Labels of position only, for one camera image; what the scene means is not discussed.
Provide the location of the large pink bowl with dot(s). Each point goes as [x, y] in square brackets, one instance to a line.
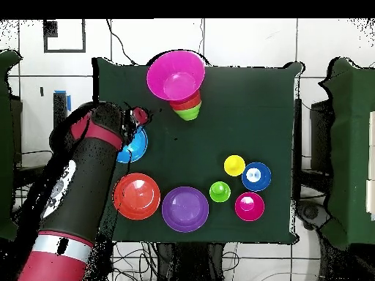
[175, 73]

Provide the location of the blue tape strip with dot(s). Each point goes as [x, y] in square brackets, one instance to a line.
[69, 104]

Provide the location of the black caster base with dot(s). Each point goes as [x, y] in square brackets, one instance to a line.
[310, 212]

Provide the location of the yellow cup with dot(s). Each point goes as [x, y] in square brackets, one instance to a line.
[234, 165]

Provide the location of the small crimson bowl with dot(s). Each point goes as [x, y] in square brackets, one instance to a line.
[249, 206]

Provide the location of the small dark blue bowl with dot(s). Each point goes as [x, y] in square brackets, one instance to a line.
[247, 183]

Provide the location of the green cloth covered table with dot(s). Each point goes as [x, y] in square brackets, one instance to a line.
[351, 146]
[7, 146]

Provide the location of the purple bowl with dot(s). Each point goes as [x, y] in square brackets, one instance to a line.
[185, 209]

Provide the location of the dark green tablecloth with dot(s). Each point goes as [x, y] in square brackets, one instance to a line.
[234, 117]

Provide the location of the light blue bowl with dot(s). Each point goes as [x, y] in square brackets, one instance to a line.
[136, 146]

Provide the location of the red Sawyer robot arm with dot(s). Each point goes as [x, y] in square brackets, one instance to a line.
[85, 187]

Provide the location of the small green bowl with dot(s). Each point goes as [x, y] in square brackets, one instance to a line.
[189, 114]

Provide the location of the large orange bowl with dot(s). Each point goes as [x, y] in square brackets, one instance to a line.
[136, 196]

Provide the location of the small orange bowl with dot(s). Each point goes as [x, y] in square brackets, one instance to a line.
[187, 104]

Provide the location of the green cup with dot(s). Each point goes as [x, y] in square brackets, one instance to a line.
[219, 191]

